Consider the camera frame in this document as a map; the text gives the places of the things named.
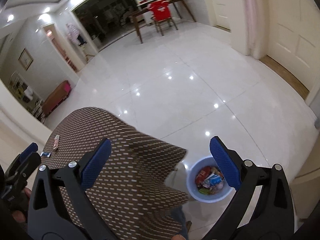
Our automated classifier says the blue small wrapper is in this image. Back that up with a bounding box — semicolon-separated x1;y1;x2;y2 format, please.
40;152;51;158

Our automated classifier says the pink white snack wrapper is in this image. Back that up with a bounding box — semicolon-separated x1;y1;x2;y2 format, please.
53;135;60;151

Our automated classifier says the green plush toy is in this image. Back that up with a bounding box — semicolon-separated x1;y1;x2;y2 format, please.
199;187;213;195

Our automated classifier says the red patterned bag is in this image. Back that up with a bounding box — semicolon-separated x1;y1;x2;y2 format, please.
195;166;212;187

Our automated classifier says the blue white paper box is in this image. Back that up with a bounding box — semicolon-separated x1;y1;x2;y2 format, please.
205;174;222;186

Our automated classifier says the light blue trash bucket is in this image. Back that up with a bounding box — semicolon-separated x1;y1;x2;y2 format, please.
186;156;232;203

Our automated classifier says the person's left hand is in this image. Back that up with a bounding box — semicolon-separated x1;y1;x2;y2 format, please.
11;187;32;223

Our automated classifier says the person's right hand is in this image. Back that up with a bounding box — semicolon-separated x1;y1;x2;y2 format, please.
171;235;186;240

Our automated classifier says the white shoe rack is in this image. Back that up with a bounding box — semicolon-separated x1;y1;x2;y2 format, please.
8;72;46;124

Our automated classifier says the brown pink bench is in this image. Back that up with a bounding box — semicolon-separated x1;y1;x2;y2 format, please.
42;80;72;117

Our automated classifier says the coat stand with clothes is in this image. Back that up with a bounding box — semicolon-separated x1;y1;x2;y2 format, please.
66;23;87;55

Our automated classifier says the wooden dining table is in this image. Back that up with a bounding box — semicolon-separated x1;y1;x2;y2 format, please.
130;0;196;43

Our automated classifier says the cream panel door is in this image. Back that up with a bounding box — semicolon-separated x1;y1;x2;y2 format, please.
267;0;319;90

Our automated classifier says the red covered chair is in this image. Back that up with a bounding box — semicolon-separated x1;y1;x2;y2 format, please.
147;0;178;36

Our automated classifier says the pink door curtain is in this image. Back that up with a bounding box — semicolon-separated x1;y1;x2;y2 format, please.
243;0;264;60

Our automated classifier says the white far door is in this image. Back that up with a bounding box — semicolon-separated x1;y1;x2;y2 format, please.
208;0;231;31

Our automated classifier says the framed picture left wall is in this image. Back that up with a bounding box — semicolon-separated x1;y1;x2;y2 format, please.
18;48;34;70

